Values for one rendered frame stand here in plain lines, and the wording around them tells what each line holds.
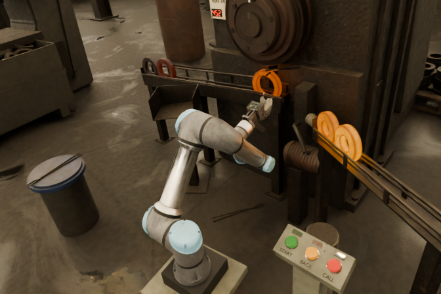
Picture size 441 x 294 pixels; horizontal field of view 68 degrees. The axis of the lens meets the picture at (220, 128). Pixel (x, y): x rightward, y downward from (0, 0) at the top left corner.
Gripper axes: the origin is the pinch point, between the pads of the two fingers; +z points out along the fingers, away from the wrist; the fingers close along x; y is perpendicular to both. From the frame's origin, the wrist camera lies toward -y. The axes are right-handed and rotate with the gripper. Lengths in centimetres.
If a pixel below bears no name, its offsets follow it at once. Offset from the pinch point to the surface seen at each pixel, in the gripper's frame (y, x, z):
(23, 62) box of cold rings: 3, 248, -35
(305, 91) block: 0.4, -13.7, 11.7
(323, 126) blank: -5.0, -29.9, -2.3
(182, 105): -12, 60, -13
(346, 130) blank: 7.4, -44.7, -10.7
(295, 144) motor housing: -21.1, -14.6, -6.0
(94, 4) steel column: -120, 659, 240
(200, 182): -67, 54, -33
